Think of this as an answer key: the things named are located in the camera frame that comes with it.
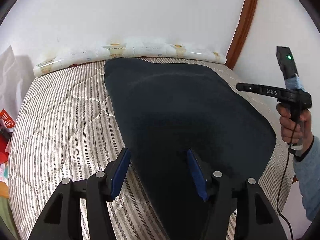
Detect teal and white packets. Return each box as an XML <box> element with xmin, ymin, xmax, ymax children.
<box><xmin>0</xmin><ymin>164</ymin><xmax>10</xmax><ymax>181</ymax></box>

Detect black t-shirt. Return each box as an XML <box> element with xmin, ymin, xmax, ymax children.
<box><xmin>103</xmin><ymin>57</ymin><xmax>277</xmax><ymax>240</ymax></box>

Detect brown wooden door frame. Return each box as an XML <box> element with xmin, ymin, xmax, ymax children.
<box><xmin>224</xmin><ymin>0</ymin><xmax>261</xmax><ymax>71</ymax></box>

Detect red paper bag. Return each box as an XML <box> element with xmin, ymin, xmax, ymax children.
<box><xmin>0</xmin><ymin>129</ymin><xmax>12</xmax><ymax>166</ymax></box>

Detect person's right forearm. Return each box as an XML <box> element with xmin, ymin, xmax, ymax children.
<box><xmin>292</xmin><ymin>135</ymin><xmax>320</xmax><ymax>222</ymax></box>

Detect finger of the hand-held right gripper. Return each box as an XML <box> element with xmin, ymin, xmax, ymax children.
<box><xmin>236</xmin><ymin>83</ymin><xmax>263</xmax><ymax>95</ymax></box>

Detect green cloth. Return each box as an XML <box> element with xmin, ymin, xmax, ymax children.
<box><xmin>0</xmin><ymin>194</ymin><xmax>21</xmax><ymax>240</ymax></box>

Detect striped quilted mattress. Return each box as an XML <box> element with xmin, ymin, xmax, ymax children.
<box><xmin>9</xmin><ymin>56</ymin><xmax>297</xmax><ymax>240</ymax></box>

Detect person's right hand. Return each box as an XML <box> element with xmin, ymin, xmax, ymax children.
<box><xmin>276</xmin><ymin>103</ymin><xmax>314</xmax><ymax>156</ymax></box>

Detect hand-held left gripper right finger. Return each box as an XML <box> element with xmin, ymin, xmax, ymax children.
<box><xmin>187</xmin><ymin>148</ymin><xmax>288</xmax><ymax>240</ymax></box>

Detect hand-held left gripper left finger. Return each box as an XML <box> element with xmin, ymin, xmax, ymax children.
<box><xmin>29</xmin><ymin>147</ymin><xmax>132</xmax><ymax>240</ymax></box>

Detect rolled printed plastic mat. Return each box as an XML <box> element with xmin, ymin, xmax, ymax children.
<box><xmin>33</xmin><ymin>38</ymin><xmax>227</xmax><ymax>77</ymax></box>

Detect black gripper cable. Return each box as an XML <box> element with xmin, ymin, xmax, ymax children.
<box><xmin>276</xmin><ymin>122</ymin><xmax>298</xmax><ymax>240</ymax></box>

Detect white plastic bag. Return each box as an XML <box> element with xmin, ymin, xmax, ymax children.
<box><xmin>0</xmin><ymin>45</ymin><xmax>33</xmax><ymax>129</ymax></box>

